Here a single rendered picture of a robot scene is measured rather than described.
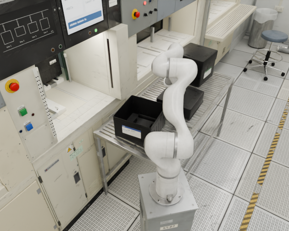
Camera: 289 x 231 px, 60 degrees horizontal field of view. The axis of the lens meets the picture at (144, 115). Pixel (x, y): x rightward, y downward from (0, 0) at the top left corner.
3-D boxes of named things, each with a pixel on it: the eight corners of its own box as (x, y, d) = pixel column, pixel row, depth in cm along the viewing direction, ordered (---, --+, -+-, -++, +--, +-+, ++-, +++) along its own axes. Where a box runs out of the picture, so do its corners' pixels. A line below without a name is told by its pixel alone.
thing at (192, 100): (189, 121, 186) (191, 107, 178) (154, 108, 198) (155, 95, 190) (203, 101, 206) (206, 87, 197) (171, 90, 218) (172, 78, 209)
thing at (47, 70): (41, 90, 193) (29, 52, 173) (24, 83, 202) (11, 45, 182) (64, 76, 209) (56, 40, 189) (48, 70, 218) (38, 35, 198)
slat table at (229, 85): (161, 230, 200) (166, 169, 152) (103, 194, 225) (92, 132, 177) (219, 135, 284) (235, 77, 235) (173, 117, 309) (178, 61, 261)
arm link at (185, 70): (158, 158, 122) (192, 160, 121) (158, 156, 110) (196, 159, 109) (165, 63, 134) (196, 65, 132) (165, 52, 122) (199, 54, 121)
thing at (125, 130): (113, 135, 175) (112, 116, 164) (132, 112, 194) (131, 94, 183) (150, 147, 165) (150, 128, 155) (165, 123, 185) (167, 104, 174)
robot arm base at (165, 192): (188, 202, 134) (192, 181, 123) (153, 209, 131) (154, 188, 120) (177, 174, 149) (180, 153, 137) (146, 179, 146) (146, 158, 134)
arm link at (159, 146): (180, 180, 123) (185, 146, 108) (142, 177, 125) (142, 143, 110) (180, 161, 133) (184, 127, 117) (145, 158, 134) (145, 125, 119)
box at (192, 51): (198, 88, 221) (203, 62, 205) (171, 77, 235) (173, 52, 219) (213, 74, 239) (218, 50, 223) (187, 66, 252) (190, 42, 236)
